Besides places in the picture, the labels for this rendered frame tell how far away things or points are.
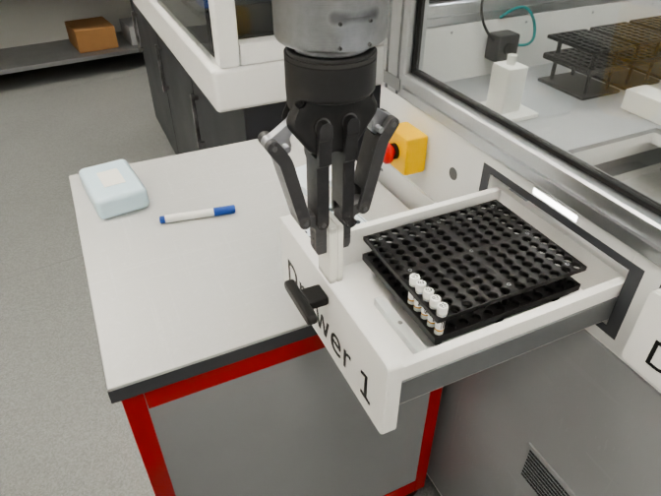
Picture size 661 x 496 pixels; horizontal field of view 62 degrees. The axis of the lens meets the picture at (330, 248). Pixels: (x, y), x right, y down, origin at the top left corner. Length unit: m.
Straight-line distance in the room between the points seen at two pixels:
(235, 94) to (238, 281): 0.60
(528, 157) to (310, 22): 0.46
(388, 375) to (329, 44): 0.30
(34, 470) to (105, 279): 0.88
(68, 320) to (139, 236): 1.10
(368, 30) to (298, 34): 0.05
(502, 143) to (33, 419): 1.48
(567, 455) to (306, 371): 0.42
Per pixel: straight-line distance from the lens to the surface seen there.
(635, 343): 0.75
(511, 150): 0.83
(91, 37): 4.33
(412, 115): 1.03
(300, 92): 0.45
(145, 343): 0.82
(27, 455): 1.77
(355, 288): 0.75
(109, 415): 1.76
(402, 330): 0.68
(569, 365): 0.87
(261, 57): 1.36
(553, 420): 0.96
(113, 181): 1.13
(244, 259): 0.93
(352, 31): 0.42
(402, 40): 1.03
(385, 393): 0.56
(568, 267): 0.74
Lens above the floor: 1.33
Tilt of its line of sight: 37 degrees down
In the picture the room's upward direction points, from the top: straight up
